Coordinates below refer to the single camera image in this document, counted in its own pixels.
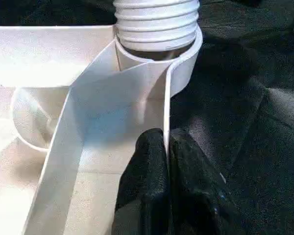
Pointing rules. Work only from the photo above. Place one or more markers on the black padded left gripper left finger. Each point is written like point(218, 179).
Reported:
point(144, 191)

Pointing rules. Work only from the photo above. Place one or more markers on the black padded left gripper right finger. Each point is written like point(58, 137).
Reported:
point(201, 196)

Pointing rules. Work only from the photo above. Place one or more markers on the white plastic table top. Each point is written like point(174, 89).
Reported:
point(54, 122)

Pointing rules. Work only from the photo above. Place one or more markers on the white plastic table leg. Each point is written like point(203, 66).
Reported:
point(157, 24)

